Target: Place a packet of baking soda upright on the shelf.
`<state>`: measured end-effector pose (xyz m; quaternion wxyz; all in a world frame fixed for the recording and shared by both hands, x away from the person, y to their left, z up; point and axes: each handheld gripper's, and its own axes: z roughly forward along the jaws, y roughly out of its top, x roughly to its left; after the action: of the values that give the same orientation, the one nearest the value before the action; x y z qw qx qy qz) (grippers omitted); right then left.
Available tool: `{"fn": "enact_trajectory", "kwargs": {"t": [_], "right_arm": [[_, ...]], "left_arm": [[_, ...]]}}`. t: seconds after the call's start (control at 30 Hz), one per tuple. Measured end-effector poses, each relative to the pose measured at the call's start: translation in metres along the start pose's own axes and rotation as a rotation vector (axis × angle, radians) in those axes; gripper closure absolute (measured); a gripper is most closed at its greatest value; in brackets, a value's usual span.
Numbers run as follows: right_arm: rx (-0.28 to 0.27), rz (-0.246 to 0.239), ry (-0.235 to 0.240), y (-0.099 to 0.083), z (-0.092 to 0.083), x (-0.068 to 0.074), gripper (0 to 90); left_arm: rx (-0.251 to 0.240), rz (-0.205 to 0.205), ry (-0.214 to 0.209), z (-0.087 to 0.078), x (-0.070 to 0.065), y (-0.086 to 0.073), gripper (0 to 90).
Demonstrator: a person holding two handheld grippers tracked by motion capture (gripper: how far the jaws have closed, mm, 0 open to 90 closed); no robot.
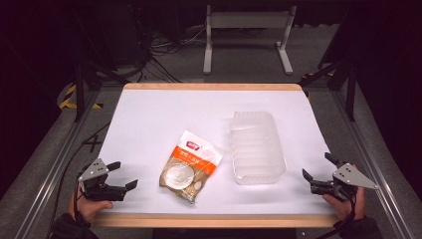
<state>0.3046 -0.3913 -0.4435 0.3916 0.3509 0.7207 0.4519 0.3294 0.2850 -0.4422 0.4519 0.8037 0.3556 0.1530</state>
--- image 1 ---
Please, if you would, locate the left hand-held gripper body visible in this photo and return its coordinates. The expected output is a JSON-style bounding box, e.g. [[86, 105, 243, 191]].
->
[[78, 157, 128, 202]]

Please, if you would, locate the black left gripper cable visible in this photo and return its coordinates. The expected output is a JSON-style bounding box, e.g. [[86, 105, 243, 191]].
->
[[45, 121, 111, 239]]

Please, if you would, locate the yellow and black hazard tape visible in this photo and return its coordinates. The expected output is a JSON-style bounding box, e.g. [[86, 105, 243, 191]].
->
[[58, 84, 105, 111]]

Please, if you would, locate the black tape cross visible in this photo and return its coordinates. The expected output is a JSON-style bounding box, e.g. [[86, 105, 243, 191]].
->
[[82, 133, 103, 154]]

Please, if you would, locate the orange and white snack bag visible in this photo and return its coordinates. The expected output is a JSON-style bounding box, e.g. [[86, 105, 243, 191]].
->
[[158, 129, 224, 204]]

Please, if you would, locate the person's right hand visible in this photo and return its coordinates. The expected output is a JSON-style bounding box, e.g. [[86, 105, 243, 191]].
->
[[321, 188, 366, 222]]

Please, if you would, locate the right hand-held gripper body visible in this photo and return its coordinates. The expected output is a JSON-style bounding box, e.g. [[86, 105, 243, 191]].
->
[[311, 162, 379, 202]]

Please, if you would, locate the clear plastic container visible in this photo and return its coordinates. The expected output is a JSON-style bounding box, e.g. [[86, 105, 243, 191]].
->
[[229, 111, 288, 186]]

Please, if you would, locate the white metal stand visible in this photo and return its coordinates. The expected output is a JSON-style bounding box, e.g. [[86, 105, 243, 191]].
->
[[202, 4, 298, 76]]

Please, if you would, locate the bundle of floor cables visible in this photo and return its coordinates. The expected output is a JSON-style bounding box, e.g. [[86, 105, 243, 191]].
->
[[127, 6, 208, 84]]

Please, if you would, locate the aluminium rail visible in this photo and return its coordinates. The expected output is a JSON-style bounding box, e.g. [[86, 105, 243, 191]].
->
[[13, 89, 102, 239], [331, 89, 416, 239]]

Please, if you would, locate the black metal stand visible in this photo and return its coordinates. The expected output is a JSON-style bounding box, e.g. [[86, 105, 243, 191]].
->
[[73, 59, 131, 122], [299, 59, 358, 122]]

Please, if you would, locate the person's left hand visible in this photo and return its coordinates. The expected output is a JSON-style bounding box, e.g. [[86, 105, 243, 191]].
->
[[68, 190, 114, 223]]

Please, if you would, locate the white table sheet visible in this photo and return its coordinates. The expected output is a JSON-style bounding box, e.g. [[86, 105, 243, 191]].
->
[[98, 89, 336, 215]]

